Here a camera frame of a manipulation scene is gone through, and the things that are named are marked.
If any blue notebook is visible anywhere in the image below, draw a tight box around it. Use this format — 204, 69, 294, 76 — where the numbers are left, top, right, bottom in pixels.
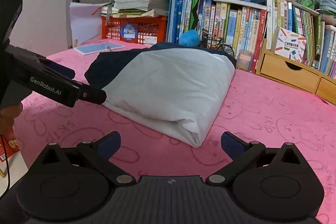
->
75, 42, 125, 55

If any red plastic crate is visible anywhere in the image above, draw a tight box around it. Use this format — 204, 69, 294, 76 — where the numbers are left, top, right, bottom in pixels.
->
101, 16, 167, 46

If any miniature black bicycle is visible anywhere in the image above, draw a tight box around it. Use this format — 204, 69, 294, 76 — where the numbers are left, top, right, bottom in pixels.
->
200, 29, 235, 57

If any pink bunny towel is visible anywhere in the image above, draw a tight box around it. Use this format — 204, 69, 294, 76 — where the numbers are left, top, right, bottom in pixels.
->
12, 39, 336, 224

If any navy white jacket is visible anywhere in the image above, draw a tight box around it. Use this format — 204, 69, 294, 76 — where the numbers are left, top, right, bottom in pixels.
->
85, 43, 236, 148

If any white paper sheet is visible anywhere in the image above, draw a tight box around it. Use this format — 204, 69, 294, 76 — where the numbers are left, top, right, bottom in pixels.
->
70, 2, 105, 45

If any colourful pattern box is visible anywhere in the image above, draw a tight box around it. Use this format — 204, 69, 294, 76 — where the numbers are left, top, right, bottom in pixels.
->
271, 27, 306, 63

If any stack of papers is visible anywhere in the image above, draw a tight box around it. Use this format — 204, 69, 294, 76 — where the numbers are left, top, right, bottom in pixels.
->
100, 0, 169, 18

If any row of upright books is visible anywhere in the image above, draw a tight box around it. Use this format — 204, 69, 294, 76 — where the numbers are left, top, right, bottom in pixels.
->
166, 0, 335, 78

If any wooden drawer organizer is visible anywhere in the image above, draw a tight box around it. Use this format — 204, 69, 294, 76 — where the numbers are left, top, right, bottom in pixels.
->
256, 40, 336, 105

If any person's left hand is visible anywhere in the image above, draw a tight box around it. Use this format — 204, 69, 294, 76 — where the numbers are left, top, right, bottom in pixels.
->
0, 103, 23, 135

